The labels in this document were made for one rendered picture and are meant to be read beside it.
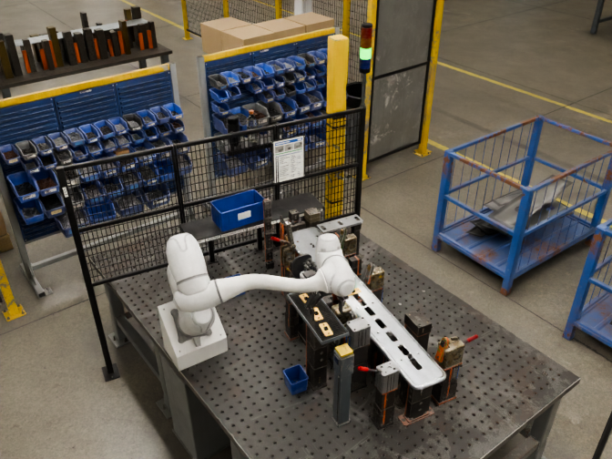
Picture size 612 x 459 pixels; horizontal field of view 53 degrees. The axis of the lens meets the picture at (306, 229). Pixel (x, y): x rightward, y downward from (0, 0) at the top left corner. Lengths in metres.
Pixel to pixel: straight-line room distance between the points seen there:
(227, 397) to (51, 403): 1.52
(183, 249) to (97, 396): 1.99
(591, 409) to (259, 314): 2.18
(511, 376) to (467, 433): 0.46
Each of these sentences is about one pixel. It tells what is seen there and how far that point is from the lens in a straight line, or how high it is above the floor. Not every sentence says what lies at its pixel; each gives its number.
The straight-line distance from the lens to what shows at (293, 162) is 3.93.
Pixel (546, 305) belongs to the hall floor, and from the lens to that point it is 5.06.
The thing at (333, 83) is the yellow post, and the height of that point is 1.73.
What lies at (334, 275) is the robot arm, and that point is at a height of 1.62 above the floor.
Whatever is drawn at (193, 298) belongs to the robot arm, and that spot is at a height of 1.51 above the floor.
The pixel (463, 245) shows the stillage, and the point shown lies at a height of 0.16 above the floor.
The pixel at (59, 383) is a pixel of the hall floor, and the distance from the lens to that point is 4.46.
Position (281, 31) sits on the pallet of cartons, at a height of 1.34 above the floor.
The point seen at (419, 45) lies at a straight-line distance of 6.40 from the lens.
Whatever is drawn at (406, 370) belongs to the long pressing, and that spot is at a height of 1.00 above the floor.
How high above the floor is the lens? 3.07
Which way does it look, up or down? 33 degrees down
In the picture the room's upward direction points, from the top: straight up
